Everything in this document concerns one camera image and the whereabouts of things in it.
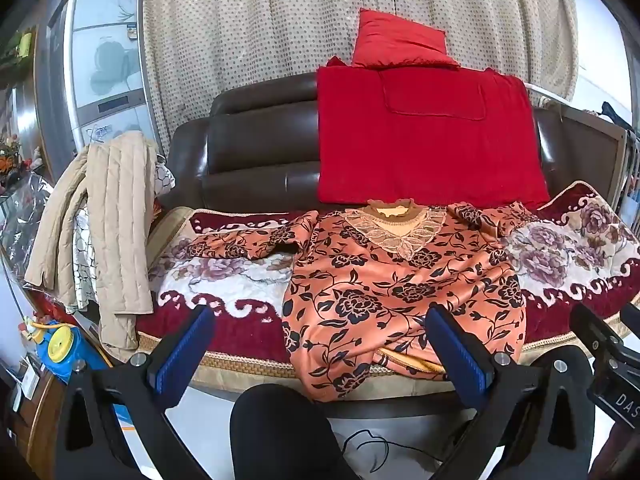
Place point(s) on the silver refrigerator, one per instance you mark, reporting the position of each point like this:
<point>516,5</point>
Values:
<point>91,78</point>

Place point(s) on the blue yellow toy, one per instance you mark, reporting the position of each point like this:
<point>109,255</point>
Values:
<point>60,345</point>

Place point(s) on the dark brown leather sofa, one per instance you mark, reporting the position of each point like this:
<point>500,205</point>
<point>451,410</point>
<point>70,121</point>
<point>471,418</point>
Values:
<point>257,150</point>

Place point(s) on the person's black trouser knee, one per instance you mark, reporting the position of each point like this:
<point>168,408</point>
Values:
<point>277,433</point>

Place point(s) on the small red satin pillow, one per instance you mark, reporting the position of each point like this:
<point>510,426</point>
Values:
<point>386,40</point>

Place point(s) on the white patterned cloth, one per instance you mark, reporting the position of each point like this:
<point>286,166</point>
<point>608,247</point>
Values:
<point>83,254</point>

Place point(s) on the wooden side cabinet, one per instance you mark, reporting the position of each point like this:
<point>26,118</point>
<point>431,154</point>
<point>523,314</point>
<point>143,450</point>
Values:
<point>33,423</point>

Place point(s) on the orange black floral blouse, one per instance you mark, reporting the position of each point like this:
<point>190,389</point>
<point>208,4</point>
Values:
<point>364,279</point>

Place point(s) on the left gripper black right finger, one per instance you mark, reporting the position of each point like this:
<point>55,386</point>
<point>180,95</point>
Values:
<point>532,421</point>

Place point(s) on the floral plush sofa blanket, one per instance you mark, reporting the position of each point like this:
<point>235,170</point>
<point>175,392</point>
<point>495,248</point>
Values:
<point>574,250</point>

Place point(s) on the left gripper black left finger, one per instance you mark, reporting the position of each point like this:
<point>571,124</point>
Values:
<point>90,443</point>

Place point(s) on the beige dotted curtain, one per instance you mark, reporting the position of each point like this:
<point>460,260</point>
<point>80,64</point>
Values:
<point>196,49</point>

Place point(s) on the large red cushion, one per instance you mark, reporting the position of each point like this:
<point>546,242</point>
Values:
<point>435,135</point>

